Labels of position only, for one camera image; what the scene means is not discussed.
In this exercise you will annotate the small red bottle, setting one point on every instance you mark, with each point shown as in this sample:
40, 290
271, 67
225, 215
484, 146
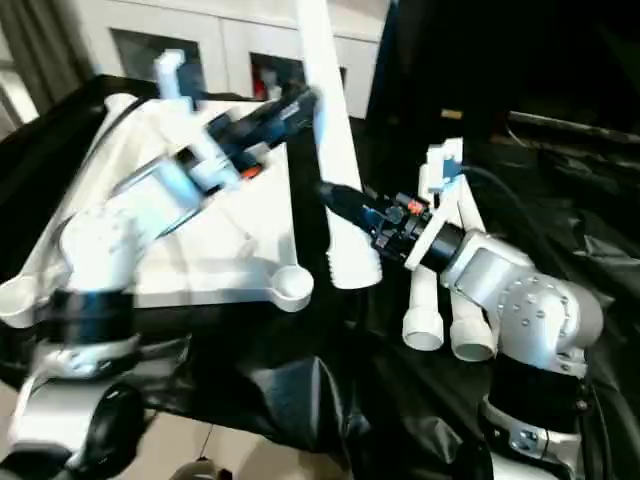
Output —
260, 82

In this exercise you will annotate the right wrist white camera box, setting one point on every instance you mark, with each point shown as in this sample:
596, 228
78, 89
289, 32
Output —
440, 175

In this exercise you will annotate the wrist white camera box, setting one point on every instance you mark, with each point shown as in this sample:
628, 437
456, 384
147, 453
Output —
440, 175
172, 75

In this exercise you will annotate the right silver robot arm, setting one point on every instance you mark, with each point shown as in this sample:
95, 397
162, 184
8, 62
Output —
530, 320

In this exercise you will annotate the white plastic table leg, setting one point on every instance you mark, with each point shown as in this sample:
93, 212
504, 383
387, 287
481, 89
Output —
424, 320
335, 150
472, 335
475, 215

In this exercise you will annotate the grey curtain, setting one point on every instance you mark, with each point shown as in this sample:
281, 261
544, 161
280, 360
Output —
30, 50

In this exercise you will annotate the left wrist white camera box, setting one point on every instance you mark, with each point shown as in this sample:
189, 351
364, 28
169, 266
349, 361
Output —
172, 75

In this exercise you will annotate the white glass-door cabinet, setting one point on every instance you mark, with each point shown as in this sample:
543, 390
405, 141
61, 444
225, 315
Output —
250, 25

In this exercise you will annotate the black plastic mat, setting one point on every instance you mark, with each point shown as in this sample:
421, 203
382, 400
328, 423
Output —
300, 400

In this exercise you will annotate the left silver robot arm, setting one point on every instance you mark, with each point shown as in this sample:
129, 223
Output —
100, 250

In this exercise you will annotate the white plastic table top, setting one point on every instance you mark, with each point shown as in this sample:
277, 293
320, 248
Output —
200, 260

